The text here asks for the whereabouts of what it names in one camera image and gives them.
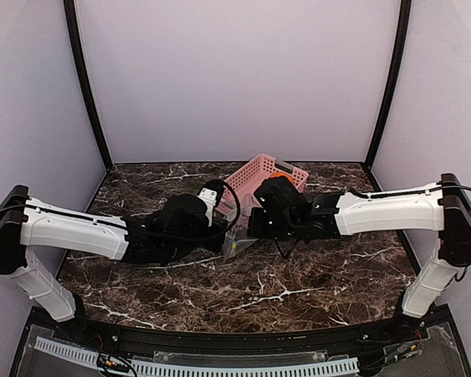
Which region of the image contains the right black corner post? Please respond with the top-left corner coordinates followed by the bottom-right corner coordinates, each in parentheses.
top-left (363, 0), bottom-right (412, 171)

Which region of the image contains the white slotted cable duct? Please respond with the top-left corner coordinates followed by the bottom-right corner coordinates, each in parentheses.
top-left (34, 337), bottom-right (360, 376)

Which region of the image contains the black corner post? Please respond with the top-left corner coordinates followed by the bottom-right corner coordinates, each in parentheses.
top-left (63, 0), bottom-right (114, 171)
top-left (363, 0), bottom-right (412, 171)

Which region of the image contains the pink plastic basket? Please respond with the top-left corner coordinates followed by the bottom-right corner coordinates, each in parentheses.
top-left (225, 154), bottom-right (309, 202)

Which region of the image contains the clear zip top bag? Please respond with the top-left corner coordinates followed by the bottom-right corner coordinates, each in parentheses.
top-left (222, 194), bottom-right (257, 260)

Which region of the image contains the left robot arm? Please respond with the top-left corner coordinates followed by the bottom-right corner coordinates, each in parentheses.
top-left (0, 180), bottom-right (234, 327)

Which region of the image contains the left black corner post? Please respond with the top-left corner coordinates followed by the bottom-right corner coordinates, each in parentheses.
top-left (63, 0), bottom-right (114, 171)

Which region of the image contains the black front frame rail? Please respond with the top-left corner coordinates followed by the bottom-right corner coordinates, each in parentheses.
top-left (50, 313), bottom-right (429, 361)

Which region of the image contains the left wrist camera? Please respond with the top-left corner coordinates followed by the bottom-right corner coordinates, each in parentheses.
top-left (197, 187), bottom-right (219, 227)

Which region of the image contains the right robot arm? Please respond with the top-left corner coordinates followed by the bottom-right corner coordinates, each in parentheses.
top-left (247, 174), bottom-right (471, 318)

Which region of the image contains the clear acrylic plate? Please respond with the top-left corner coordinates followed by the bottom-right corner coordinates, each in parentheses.
top-left (152, 350), bottom-right (327, 368)

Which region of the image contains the orange toy fruit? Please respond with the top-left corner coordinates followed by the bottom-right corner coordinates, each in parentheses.
top-left (270, 171), bottom-right (294, 183)

